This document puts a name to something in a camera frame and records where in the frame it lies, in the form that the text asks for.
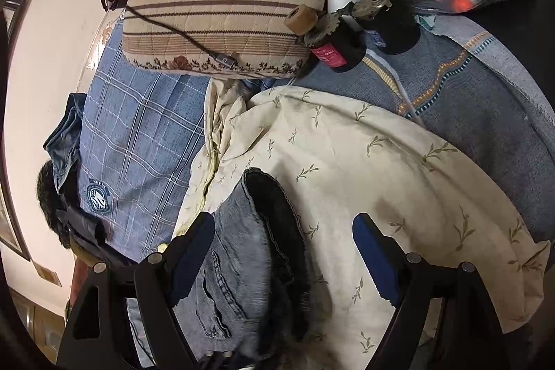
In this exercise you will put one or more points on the cream leaf-print blanket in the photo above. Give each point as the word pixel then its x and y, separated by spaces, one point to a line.
pixel 334 158

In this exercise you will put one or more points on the blue plaid duvet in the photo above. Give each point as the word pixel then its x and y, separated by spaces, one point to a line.
pixel 141 130

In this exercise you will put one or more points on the grey knit sweater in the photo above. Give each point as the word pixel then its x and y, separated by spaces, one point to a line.
pixel 464 85

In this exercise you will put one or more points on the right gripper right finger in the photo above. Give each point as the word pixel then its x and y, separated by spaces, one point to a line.
pixel 468 334

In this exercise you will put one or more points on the black leather jacket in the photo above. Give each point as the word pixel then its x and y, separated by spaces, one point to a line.
pixel 77 230

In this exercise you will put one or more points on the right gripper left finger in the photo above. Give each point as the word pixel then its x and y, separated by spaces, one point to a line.
pixel 98 334

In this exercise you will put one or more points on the blue denim garment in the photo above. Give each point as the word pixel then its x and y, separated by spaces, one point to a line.
pixel 63 144

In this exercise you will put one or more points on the grey denim pants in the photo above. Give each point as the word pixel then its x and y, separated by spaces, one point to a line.
pixel 251 296

